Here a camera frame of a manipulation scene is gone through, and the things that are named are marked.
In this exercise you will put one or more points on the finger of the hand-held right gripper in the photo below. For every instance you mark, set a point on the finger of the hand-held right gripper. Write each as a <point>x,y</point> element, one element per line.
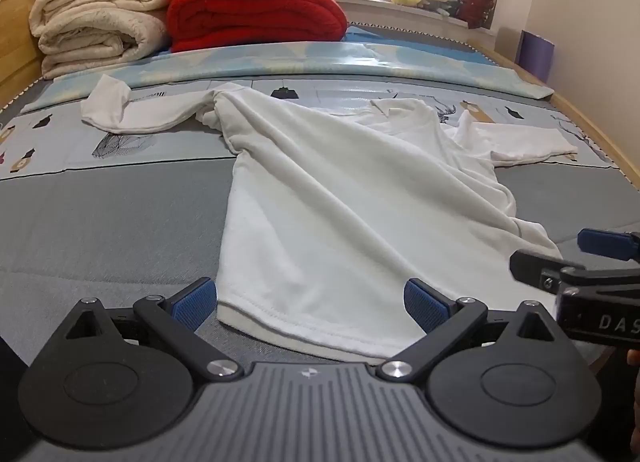
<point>540,267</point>
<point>607,243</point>

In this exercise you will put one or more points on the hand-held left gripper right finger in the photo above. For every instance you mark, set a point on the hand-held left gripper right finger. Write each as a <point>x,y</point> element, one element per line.
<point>424,307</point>

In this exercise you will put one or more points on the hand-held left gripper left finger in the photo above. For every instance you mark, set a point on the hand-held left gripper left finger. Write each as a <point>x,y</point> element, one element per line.
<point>192,304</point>

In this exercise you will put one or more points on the white towel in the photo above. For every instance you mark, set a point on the white towel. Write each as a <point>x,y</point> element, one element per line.
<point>350,192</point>

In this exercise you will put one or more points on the person's right hand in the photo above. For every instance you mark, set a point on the person's right hand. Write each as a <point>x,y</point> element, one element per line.
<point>634,358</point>

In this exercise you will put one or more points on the printed bed sheet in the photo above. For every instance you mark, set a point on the printed bed sheet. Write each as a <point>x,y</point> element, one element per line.
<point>150,146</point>

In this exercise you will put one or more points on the purple box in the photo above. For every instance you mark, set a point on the purple box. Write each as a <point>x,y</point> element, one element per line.
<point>536,55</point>

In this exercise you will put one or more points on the light blue quilt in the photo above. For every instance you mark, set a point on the light blue quilt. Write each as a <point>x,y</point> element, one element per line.
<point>300,59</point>

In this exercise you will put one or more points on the white windowsill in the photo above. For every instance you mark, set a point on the white windowsill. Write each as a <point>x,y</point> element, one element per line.
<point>390,14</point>

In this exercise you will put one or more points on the cream folded blanket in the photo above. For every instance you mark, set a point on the cream folded blanket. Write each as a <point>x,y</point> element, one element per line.
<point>100,21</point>

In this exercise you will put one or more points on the red folded blanket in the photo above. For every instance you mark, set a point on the red folded blanket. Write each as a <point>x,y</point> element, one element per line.
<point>255,11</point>

